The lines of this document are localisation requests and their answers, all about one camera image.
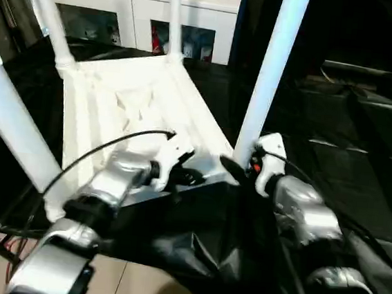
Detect white plastic table leg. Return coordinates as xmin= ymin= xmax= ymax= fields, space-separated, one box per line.
xmin=162 ymin=0 xmax=190 ymax=66
xmin=15 ymin=0 xmax=82 ymax=73
xmin=0 ymin=36 xmax=77 ymax=196
xmin=232 ymin=0 xmax=312 ymax=173

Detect white plastic table top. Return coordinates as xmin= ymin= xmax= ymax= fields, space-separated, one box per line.
xmin=41 ymin=45 xmax=252 ymax=240

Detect black glossy mat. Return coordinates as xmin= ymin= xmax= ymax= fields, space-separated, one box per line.
xmin=0 ymin=27 xmax=392 ymax=294

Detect red package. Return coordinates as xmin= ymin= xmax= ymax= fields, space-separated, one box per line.
xmin=149 ymin=26 xmax=166 ymax=53

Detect black flat monitor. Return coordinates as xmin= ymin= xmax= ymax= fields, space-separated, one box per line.
xmin=320 ymin=0 xmax=392 ymax=82

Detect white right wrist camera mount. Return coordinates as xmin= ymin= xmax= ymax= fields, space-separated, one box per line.
xmin=250 ymin=131 xmax=290 ymax=200

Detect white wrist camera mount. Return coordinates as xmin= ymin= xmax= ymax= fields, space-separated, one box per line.
xmin=149 ymin=134 xmax=198 ymax=194
xmin=250 ymin=131 xmax=290 ymax=200

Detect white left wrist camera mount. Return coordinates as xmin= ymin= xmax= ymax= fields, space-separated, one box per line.
xmin=149 ymin=134 xmax=198 ymax=194

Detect thin red cable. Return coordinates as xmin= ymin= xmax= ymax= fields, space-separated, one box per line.
xmin=5 ymin=235 xmax=30 ymax=277

